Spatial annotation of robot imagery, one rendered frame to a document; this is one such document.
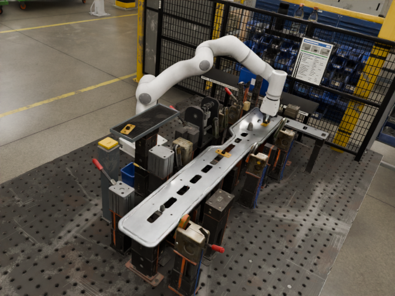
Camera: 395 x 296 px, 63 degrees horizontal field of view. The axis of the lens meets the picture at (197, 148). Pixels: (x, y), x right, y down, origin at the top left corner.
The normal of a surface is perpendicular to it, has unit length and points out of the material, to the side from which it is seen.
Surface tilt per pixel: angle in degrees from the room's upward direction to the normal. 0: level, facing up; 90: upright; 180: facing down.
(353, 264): 0
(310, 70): 90
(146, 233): 0
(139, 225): 0
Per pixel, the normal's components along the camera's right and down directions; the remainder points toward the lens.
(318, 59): -0.53, 0.42
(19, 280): 0.12, -0.82
